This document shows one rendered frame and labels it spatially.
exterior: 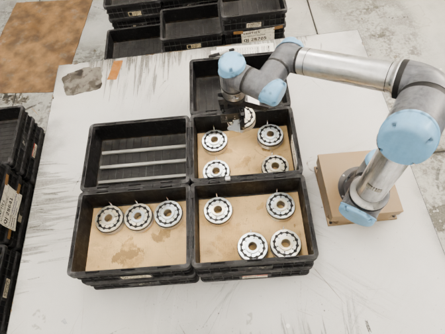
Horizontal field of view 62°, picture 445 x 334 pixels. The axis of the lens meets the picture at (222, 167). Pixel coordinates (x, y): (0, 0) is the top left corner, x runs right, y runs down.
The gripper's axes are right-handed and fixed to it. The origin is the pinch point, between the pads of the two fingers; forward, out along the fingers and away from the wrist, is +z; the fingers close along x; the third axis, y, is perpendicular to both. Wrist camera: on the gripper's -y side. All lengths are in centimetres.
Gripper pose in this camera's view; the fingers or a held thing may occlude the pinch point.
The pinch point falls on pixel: (242, 124)
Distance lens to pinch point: 132.3
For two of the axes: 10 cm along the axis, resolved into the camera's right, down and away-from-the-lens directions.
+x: 0.6, 9.2, -4.0
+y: -10.0, 0.9, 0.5
